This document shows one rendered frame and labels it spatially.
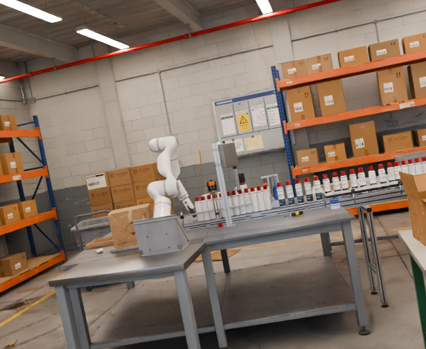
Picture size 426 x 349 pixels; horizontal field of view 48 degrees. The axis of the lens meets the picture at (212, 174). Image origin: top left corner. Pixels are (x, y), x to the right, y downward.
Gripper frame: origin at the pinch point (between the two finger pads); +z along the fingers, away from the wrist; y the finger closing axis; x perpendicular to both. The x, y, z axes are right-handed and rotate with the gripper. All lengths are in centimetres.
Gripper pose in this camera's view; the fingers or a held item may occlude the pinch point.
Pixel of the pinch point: (194, 215)
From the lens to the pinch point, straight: 401.4
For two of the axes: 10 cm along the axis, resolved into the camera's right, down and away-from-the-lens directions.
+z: 5.1, 8.6, 0.2
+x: -8.6, 5.0, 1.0
